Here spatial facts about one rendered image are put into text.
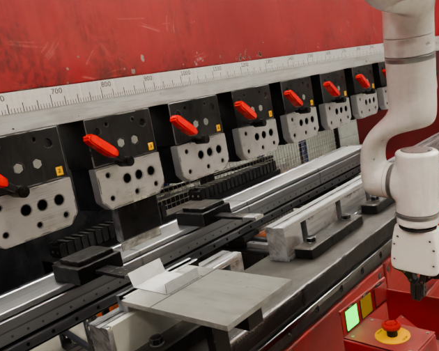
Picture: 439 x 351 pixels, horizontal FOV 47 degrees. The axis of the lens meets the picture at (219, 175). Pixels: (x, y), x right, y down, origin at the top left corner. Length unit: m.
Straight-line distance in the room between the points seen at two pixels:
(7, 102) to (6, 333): 0.52
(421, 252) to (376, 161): 0.21
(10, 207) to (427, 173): 0.76
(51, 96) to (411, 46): 0.63
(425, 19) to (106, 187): 0.63
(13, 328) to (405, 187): 0.85
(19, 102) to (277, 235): 0.77
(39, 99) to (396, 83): 0.63
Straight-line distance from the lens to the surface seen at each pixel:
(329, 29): 1.58
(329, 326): 1.32
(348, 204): 1.63
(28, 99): 0.85
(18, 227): 0.83
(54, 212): 0.86
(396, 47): 1.00
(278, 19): 1.36
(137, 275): 1.04
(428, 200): 1.09
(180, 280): 0.97
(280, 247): 1.35
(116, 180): 0.92
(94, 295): 1.25
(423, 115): 1.02
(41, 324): 1.20
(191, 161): 1.05
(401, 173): 1.08
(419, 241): 1.13
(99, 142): 0.86
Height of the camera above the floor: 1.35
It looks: 10 degrees down
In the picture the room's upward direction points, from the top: 10 degrees counter-clockwise
